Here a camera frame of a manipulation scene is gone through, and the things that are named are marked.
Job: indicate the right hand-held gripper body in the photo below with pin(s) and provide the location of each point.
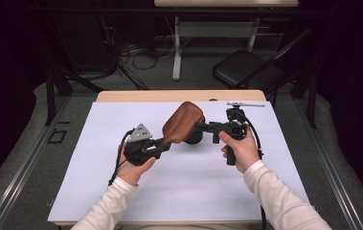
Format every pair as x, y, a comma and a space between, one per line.
237, 126

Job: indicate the black folding chair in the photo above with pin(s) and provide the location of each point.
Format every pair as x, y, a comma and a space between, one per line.
243, 67

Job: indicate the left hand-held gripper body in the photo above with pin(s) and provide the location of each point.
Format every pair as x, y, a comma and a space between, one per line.
140, 134

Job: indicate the grey metal floor rail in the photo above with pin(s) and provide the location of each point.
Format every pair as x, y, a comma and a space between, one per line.
18, 183
335, 180

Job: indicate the black metal stand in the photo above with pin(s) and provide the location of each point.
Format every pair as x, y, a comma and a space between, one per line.
312, 102
50, 96

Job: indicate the white-legged desk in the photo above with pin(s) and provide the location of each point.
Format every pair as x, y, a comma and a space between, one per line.
177, 48

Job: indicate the black mesh cup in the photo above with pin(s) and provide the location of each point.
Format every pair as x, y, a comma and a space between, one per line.
195, 138

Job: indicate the person's left hand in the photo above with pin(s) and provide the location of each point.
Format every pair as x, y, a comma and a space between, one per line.
131, 174

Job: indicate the white board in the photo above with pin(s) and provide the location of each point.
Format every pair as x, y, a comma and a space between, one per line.
185, 191

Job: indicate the person's right hand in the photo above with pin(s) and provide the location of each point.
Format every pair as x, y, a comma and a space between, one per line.
244, 153

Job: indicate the light wooden table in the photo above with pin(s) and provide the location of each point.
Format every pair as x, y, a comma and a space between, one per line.
169, 96

